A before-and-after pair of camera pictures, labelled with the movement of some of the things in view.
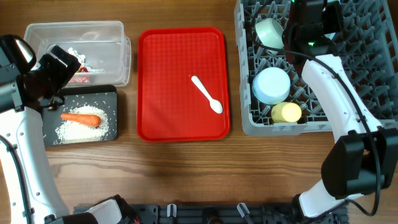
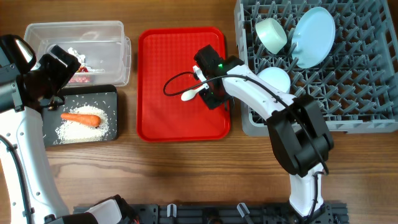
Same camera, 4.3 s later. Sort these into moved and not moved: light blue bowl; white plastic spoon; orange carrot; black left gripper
Moved: white plastic spoon
Not moved: black left gripper; light blue bowl; orange carrot
